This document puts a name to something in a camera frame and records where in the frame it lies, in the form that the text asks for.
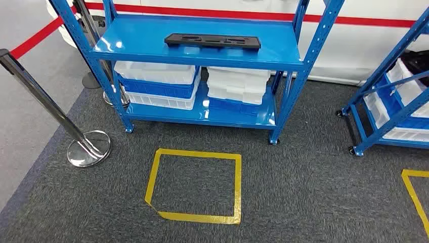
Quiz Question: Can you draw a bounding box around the black plastic panel part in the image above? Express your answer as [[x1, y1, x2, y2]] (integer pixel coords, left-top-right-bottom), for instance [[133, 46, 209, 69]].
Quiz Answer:
[[164, 32, 262, 51]]

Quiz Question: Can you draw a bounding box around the blue metal shelf rack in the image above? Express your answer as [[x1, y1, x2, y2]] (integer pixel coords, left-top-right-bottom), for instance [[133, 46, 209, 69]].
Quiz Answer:
[[50, 0, 346, 145], [336, 7, 429, 157]]

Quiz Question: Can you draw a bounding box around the yellow floor tape square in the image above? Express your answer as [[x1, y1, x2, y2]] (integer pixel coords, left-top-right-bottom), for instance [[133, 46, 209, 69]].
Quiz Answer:
[[145, 148, 243, 225], [401, 169, 429, 237]]

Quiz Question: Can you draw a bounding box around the grey round stanchion base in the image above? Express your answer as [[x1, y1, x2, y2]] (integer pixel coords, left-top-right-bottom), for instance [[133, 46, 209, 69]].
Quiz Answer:
[[82, 72, 102, 90]]

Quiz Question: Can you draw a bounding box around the white car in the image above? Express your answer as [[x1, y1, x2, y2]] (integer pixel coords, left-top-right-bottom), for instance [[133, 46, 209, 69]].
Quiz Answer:
[[46, 0, 429, 86]]

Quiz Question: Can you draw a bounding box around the chrome stanchion post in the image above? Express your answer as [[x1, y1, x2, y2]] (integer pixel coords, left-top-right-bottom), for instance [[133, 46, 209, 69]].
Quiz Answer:
[[72, 0, 131, 108], [0, 49, 112, 168]]

